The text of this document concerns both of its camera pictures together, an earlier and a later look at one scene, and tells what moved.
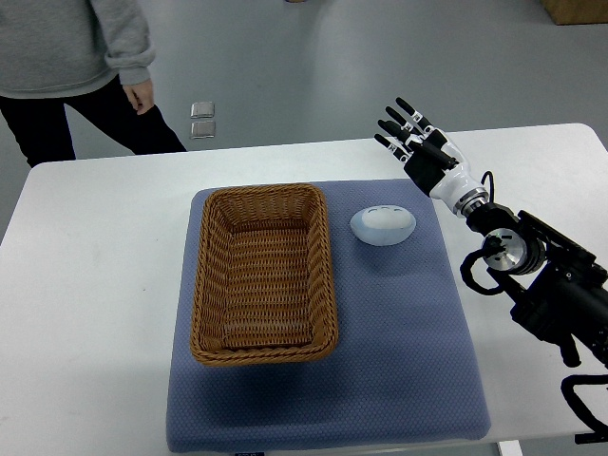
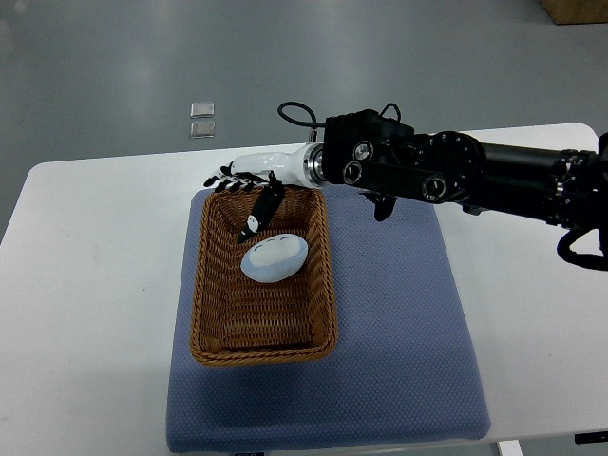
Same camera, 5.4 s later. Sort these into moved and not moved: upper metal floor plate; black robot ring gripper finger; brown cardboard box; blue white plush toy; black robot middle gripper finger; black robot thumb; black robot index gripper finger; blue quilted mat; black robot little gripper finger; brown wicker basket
Moved: blue white plush toy; black robot index gripper finger; black robot middle gripper finger; black robot little gripper finger; black robot thumb; black robot ring gripper finger
Not moved: brown wicker basket; brown cardboard box; upper metal floor plate; blue quilted mat
